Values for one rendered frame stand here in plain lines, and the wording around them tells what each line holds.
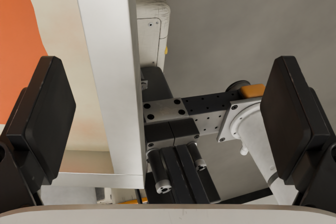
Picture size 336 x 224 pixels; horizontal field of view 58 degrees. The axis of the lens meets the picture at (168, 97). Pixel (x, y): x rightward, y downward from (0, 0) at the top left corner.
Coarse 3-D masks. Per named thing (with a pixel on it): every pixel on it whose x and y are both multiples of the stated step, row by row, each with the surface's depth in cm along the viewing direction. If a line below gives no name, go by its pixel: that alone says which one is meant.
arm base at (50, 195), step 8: (48, 192) 52; (56, 192) 51; (64, 192) 51; (72, 192) 51; (80, 192) 52; (88, 192) 53; (48, 200) 51; (56, 200) 50; (64, 200) 50; (72, 200) 50; (80, 200) 51; (88, 200) 52; (96, 200) 55
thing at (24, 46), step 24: (0, 0) 26; (24, 0) 26; (0, 24) 28; (24, 24) 27; (0, 48) 29; (24, 48) 29; (0, 72) 32; (24, 72) 32; (0, 96) 34; (0, 120) 38
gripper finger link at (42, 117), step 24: (48, 72) 11; (24, 96) 10; (48, 96) 11; (72, 96) 13; (24, 120) 9; (48, 120) 11; (72, 120) 13; (24, 144) 9; (48, 144) 11; (24, 168) 9; (48, 168) 11
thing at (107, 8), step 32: (96, 0) 22; (128, 0) 22; (96, 32) 24; (128, 32) 24; (96, 64) 26; (128, 64) 26; (128, 96) 29; (128, 128) 32; (64, 160) 41; (96, 160) 41; (128, 160) 37
